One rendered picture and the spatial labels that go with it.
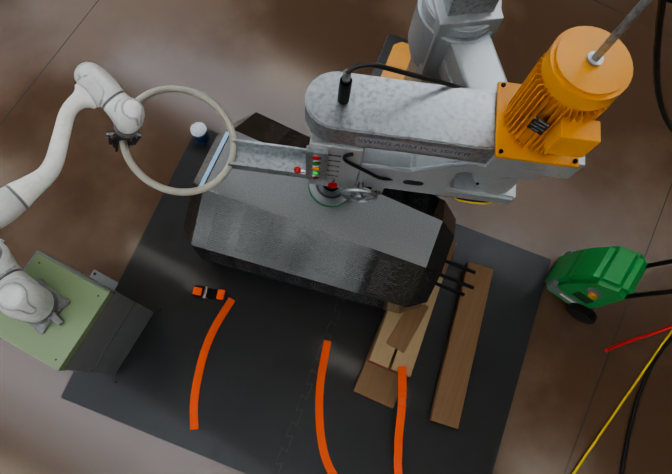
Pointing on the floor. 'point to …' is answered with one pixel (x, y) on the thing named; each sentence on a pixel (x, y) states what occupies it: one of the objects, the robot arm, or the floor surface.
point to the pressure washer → (598, 279)
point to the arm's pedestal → (107, 327)
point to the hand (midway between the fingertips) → (120, 145)
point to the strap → (315, 395)
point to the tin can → (199, 133)
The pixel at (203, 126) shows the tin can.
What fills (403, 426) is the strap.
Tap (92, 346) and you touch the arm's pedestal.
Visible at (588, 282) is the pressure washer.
